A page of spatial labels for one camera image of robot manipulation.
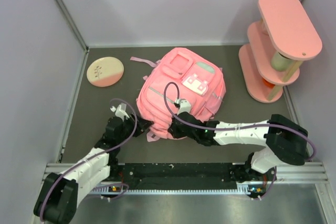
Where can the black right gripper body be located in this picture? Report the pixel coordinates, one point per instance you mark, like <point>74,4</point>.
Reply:
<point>178,133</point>

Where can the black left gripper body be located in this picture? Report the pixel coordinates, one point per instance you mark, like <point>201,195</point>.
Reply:
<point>128,125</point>

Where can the pink student backpack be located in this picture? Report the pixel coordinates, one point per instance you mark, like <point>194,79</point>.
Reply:
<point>180,74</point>

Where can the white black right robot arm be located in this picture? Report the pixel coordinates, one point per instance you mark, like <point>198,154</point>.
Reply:
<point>282,141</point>

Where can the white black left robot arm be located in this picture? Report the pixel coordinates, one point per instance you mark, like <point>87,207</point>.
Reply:
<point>62,193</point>

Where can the cream and pink plate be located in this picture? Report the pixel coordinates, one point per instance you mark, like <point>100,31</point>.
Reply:
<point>105,71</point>

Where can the orange bowl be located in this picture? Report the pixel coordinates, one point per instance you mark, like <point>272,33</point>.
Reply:
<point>268,84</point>

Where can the pale green cup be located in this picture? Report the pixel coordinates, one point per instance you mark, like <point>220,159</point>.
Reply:
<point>280,62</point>

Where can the pink three-tier wooden shelf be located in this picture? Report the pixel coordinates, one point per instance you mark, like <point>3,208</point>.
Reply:
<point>284,27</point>

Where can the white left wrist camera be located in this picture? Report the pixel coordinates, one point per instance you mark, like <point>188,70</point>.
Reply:
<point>120,111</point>

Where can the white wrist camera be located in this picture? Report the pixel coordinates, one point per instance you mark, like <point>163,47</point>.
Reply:
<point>120,111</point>
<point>182,105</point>

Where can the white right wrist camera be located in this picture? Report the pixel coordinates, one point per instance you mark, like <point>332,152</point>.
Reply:
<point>182,105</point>

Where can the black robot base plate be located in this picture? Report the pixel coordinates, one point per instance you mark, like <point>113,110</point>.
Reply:
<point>185,176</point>

